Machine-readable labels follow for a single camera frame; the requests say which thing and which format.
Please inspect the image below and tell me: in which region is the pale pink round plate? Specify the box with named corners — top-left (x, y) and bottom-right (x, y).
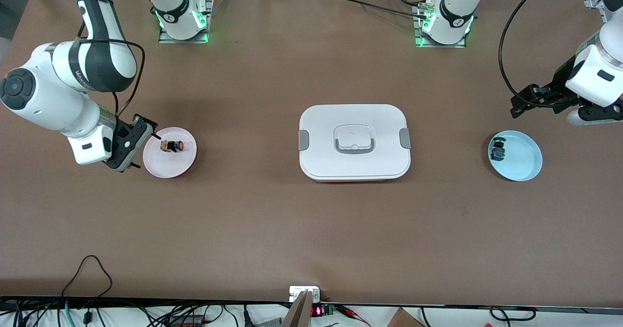
top-left (143, 127), bottom-right (198, 179)

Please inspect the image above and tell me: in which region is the light blue round plate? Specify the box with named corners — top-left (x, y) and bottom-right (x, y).
top-left (488, 130), bottom-right (543, 182)

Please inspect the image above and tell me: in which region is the brown cardboard piece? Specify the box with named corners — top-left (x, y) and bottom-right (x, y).
top-left (386, 308), bottom-right (425, 327)

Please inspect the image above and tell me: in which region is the red clip lead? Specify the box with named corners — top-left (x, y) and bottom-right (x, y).
top-left (335, 304), bottom-right (372, 327)

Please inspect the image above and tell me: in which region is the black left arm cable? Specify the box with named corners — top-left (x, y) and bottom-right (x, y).
top-left (498, 0), bottom-right (555, 109)

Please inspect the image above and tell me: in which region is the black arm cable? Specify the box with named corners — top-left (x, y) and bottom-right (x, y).
top-left (78, 23), bottom-right (146, 118)
top-left (498, 0), bottom-right (555, 109)

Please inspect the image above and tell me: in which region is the blue push-button switch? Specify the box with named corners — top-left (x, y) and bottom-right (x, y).
top-left (490, 136), bottom-right (507, 161)

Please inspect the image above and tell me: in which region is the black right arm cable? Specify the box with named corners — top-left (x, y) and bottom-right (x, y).
top-left (78, 23), bottom-right (146, 118)

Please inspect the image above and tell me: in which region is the aluminium frame rail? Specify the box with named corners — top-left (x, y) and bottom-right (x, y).
top-left (583, 0), bottom-right (615, 26)

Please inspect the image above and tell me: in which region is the thin black looped cable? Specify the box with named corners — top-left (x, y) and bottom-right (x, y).
top-left (61, 254), bottom-right (114, 301)

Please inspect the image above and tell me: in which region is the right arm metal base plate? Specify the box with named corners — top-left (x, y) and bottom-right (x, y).
top-left (158, 0), bottom-right (214, 44)

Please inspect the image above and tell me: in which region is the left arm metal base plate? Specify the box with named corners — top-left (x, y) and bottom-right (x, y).
top-left (413, 3), bottom-right (467, 49)

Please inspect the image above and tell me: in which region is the black cable on table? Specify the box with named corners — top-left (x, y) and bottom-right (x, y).
top-left (336, 0), bottom-right (429, 18)

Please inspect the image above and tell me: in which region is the white metal bracket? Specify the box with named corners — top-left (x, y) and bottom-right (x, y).
top-left (289, 286), bottom-right (322, 304)

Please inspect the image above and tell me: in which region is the black cable oval loop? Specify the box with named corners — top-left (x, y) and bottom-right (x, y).
top-left (489, 306), bottom-right (537, 324)

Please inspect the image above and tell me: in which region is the aluminium profile post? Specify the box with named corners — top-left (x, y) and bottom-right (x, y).
top-left (281, 290), bottom-right (315, 327)

